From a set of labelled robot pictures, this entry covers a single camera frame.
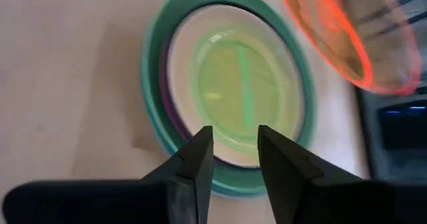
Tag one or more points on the orange transparent small plate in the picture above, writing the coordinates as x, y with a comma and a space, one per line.
333, 27

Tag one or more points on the black metal table frame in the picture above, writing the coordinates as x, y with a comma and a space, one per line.
367, 134

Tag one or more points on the peach plastic plate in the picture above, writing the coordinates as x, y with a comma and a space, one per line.
181, 67

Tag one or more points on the magenta plastic plate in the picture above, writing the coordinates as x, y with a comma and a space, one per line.
164, 90

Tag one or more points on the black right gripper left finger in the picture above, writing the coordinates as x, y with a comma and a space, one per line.
187, 190

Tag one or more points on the large teal plastic plate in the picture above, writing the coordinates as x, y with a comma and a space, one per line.
159, 37

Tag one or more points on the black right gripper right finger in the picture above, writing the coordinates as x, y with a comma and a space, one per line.
300, 190

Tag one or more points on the lime transparent small plate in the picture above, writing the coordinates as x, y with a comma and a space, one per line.
227, 84

